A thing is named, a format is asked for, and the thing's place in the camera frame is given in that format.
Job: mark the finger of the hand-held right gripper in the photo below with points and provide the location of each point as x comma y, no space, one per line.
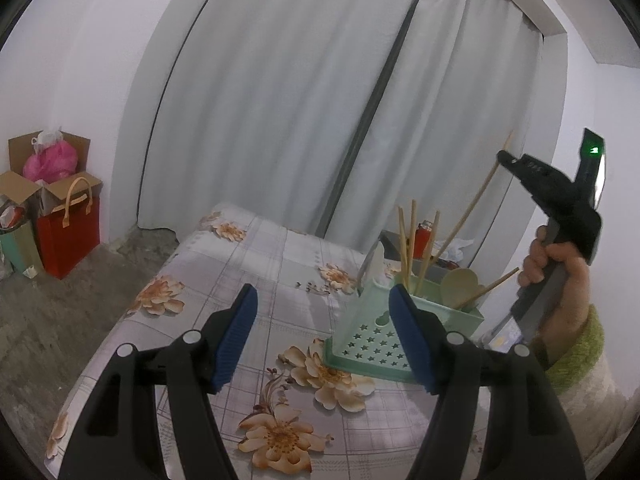
525,172

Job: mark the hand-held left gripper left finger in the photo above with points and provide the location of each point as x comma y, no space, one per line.
235,340

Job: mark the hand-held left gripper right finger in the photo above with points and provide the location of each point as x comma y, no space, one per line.
412,340

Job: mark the green star-cutout utensil holder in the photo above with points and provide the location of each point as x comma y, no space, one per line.
370,345

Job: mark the thin wooden chopstick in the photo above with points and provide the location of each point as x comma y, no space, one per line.
472,205

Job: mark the bundle of wooden chopsticks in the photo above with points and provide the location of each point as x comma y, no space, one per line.
413,245

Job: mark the person's right hand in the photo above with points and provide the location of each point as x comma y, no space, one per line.
572,290

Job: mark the floral plaid tablecloth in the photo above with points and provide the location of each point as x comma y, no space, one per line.
210,280

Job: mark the blue and white package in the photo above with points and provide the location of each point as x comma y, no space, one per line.
507,335

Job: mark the white curtain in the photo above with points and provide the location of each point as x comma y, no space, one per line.
260,110
450,110

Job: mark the red thermos bottle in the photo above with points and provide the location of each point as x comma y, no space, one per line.
422,240

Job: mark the white plastic bag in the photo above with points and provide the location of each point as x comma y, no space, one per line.
457,250

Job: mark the red gift bag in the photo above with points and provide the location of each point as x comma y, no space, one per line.
67,240

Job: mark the teal paper bag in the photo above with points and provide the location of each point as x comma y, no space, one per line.
17,250

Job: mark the pink plastic bag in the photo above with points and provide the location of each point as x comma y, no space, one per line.
50,162

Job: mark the brown cardboard box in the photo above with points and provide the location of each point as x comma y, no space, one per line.
20,187

